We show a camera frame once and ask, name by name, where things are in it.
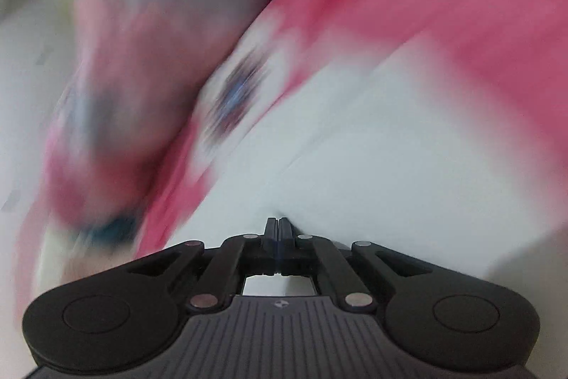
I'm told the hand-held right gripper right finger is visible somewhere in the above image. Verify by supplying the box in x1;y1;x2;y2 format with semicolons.
278;218;431;312

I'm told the pink floral bed blanket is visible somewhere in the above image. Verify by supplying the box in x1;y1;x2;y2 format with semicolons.
137;0;568;255

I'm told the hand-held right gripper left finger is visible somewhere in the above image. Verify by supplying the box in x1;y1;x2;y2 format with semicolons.
126;218;278;312

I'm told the pink grey floral quilt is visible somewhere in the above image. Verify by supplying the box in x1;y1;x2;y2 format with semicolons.
42;0;311;249

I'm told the white garment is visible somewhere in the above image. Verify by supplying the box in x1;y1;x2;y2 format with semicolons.
166;44;568;318

